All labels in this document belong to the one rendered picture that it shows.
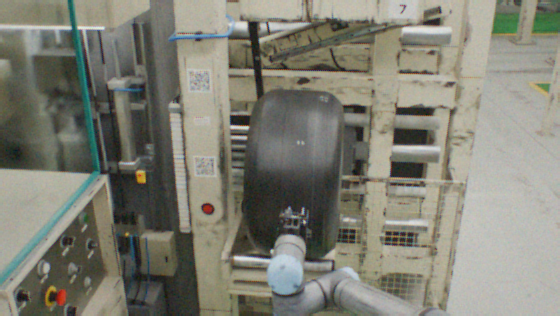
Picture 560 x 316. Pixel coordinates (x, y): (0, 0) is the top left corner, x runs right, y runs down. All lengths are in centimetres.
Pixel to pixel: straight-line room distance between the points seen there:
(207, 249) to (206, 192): 23
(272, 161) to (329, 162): 16
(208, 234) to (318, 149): 56
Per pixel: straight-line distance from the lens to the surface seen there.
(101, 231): 182
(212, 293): 210
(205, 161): 181
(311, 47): 204
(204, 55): 169
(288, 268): 120
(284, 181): 160
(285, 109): 168
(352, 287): 127
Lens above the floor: 202
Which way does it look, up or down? 25 degrees down
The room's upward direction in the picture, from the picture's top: straight up
